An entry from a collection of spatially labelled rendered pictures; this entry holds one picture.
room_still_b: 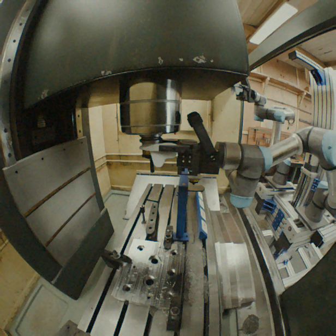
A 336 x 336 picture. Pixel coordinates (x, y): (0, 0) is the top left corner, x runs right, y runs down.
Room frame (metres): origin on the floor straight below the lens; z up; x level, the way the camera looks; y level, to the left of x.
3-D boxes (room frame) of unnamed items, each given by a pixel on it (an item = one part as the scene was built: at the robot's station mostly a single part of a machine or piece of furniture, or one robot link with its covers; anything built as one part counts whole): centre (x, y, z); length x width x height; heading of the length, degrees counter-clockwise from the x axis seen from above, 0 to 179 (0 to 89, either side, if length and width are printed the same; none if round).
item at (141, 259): (0.24, 0.06, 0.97); 0.29 x 0.23 x 0.05; 173
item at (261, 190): (0.82, -0.98, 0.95); 0.40 x 0.13 x 0.09; 82
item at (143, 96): (0.36, 0.04, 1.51); 0.16 x 0.16 x 0.12
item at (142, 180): (1.00, -0.04, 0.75); 0.89 x 0.70 x 0.26; 83
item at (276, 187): (0.82, -1.00, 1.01); 0.36 x 0.22 x 0.06; 82
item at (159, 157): (0.33, 0.03, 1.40); 0.09 x 0.03 x 0.06; 96
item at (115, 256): (0.28, 0.21, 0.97); 0.13 x 0.03 x 0.15; 83
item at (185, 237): (0.49, -0.06, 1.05); 0.10 x 0.05 x 0.30; 83
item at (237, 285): (0.51, -0.38, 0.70); 0.90 x 0.30 x 0.16; 173
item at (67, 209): (0.42, 0.49, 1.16); 0.48 x 0.05 x 0.51; 173
